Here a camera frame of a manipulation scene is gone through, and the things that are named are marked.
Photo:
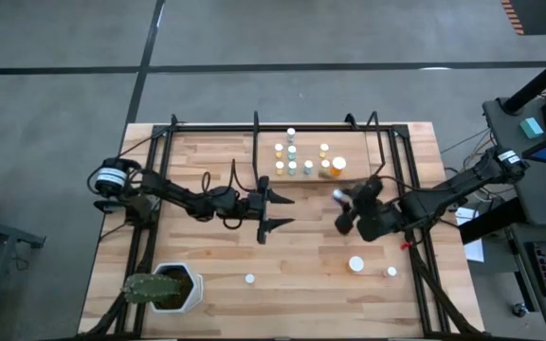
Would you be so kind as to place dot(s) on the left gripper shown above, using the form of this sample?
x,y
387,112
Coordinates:
x,y
256,206

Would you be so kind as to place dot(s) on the green cactus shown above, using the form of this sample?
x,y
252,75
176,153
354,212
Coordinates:
x,y
152,288

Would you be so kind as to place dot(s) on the white hexagonal plant pot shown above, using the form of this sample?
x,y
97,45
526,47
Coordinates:
x,y
196,289

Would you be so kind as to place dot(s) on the yellow medicine bottle white cap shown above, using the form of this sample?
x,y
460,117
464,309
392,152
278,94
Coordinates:
x,y
279,166
278,148
249,278

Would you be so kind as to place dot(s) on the vial with red label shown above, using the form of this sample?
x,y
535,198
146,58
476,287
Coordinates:
x,y
337,194

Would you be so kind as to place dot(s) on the white paper sheet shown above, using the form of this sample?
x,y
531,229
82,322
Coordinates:
x,y
474,248

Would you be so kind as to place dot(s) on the black mat orange stripes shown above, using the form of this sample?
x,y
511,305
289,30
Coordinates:
x,y
538,16

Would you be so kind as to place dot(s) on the small white bottle right edge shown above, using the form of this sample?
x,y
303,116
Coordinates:
x,y
390,271

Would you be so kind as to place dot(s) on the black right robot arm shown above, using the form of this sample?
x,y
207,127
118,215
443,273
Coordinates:
x,y
443,192

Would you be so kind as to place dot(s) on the grey metal bench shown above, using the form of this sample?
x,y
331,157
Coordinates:
x,y
7,229

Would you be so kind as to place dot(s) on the black caster wheel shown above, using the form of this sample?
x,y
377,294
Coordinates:
x,y
519,310

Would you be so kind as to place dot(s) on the large orange medicine bottle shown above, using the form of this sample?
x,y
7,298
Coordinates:
x,y
338,164
356,263

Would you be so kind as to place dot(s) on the black monitor pole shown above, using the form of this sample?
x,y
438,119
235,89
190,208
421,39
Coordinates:
x,y
538,80

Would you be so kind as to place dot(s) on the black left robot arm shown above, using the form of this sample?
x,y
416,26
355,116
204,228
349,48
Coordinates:
x,y
178,196

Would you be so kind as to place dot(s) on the grey desk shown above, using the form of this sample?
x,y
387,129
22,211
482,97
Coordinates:
x,y
543,213

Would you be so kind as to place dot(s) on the black aluminium table frame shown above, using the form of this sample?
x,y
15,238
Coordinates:
x,y
206,128

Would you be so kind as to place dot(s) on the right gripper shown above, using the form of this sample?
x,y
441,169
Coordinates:
x,y
370,189

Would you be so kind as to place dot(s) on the red tag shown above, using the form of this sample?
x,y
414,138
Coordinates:
x,y
405,246

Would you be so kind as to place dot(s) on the teal box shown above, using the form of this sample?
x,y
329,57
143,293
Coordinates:
x,y
532,128

